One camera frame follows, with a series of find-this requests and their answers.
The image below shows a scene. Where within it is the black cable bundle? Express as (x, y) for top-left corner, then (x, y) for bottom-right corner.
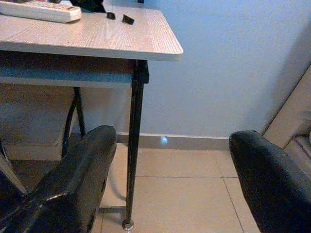
(69, 0), (107, 13)

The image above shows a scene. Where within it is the black cable under desk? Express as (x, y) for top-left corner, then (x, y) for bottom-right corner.
(61, 97), (80, 159)

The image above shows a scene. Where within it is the wooden desk with black legs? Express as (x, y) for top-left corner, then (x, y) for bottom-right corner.
(0, 0), (184, 231)

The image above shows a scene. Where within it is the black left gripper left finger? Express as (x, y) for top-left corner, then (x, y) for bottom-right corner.
(0, 125), (117, 233)

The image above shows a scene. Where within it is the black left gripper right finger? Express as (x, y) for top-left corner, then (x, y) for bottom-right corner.
(229, 130), (311, 233)

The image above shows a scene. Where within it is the beige bed frame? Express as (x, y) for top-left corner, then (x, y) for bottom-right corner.
(261, 65), (311, 175)

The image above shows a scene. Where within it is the white remote control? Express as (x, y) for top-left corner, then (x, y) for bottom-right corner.
(0, 0), (83, 24)

